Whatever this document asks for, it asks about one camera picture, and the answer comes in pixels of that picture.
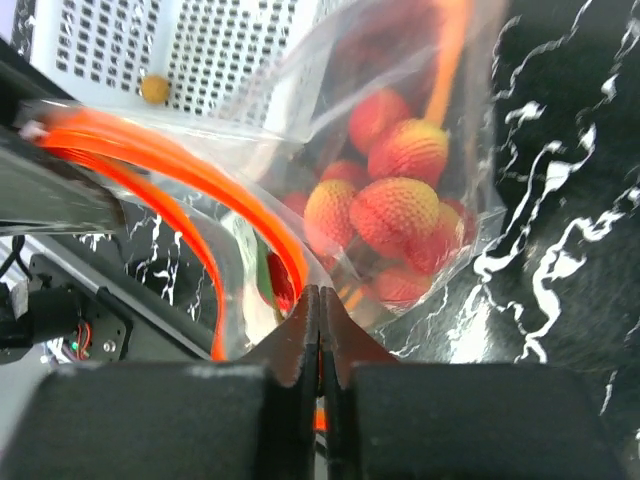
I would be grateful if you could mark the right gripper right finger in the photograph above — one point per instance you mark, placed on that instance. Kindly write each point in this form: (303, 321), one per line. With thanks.
(392, 420)

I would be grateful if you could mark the white plastic basket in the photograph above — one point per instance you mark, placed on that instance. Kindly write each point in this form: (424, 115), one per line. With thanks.
(210, 52)

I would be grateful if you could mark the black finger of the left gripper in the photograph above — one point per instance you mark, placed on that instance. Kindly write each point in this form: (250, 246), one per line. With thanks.
(42, 193)

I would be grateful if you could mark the clear zip bag orange zipper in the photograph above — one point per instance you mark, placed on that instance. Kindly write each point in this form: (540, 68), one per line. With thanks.
(287, 143)

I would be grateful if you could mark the small yellow food piece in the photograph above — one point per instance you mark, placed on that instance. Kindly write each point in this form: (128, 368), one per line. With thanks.
(155, 89)

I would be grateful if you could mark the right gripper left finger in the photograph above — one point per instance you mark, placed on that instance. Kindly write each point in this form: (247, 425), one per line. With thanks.
(247, 419)

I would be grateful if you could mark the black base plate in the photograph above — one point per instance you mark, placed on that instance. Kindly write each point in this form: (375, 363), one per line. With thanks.
(78, 307)

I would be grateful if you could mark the red strawberry bunch with leaves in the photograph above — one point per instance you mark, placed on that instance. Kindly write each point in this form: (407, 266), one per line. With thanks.
(381, 223)

